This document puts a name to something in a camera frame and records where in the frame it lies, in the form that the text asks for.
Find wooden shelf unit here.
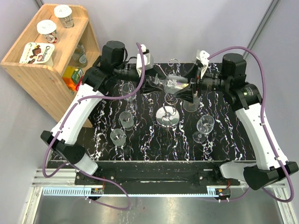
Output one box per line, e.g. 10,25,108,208
1,4,100,121

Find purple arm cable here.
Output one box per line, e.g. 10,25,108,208
43,42,147,210
209,46,295,203

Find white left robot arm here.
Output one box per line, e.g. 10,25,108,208
41,43,154,184

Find red packaged item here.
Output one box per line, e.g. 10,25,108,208
75,77,83,91

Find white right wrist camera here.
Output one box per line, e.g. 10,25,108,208
196,49,210,79

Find patterned glass goblet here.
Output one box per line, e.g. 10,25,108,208
154,74,188,94

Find clear cup white lid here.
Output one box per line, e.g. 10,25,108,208
54,5,74,28

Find Chobani yogurt cup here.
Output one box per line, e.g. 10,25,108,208
19,42,55,67

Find clear wine glass right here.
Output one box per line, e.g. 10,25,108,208
192,114,214,143

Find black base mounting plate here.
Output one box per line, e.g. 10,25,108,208
74,160,241,196

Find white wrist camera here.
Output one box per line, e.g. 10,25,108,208
136,44,154,77
196,49,210,79

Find orange juice carton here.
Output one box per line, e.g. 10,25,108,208
62,66,83,91

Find chrome wine glass rack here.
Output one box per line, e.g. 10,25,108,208
156,59,181,129

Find clear smooth wine glass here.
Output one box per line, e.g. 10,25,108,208
121,83,136,112

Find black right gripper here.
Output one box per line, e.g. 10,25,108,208
173,63,230,104

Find clear patterned short goblet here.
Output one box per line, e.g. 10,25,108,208
119,111,134,131

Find white lidded yogurt cup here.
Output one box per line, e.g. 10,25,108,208
36,20,59,44

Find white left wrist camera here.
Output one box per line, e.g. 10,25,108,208
136,44,154,77

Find ribbed glass goblet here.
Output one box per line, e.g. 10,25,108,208
183,97,201,112

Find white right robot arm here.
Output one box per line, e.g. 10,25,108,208
175,50,299,190

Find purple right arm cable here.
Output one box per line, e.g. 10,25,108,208
209,46,295,203

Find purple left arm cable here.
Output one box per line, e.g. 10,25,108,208
43,42,147,210

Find frosted short goblet front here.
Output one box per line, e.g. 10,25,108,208
110,129,126,147

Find glass bottle on shelf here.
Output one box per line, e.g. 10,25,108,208
71,42,88,68

